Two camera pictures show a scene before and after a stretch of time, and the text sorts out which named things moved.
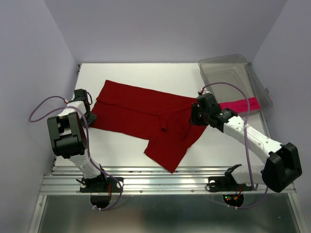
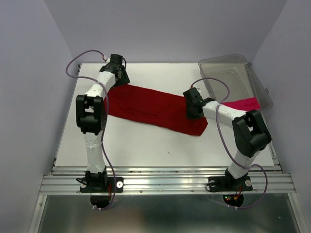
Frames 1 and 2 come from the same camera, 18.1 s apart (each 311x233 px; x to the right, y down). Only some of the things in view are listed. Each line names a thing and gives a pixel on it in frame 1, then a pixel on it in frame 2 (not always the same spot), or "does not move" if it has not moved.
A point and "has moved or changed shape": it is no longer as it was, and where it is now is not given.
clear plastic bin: [231, 77] does not move
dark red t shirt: [164, 120] has moved or changed shape
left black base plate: [101, 185] does not move
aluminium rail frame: [153, 180] does not move
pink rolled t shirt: [249, 104] does not move
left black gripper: [92, 118] to [125, 79]
